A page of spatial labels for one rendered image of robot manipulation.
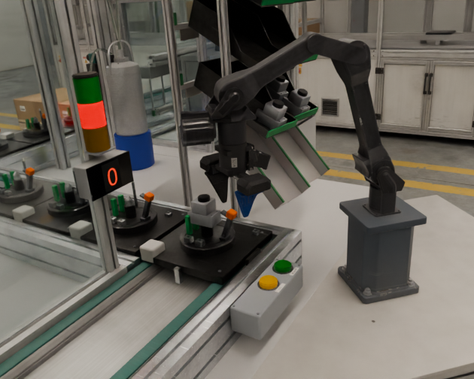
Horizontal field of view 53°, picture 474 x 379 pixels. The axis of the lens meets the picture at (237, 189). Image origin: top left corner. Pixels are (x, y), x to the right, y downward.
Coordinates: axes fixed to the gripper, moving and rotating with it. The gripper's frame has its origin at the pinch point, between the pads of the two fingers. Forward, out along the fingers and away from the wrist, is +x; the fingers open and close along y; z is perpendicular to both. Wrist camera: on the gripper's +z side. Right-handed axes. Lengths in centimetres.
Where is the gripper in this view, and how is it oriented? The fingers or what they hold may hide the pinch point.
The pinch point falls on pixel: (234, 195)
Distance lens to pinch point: 101.5
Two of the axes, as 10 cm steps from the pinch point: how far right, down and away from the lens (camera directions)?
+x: 0.3, 9.0, 4.3
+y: -5.5, -3.4, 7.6
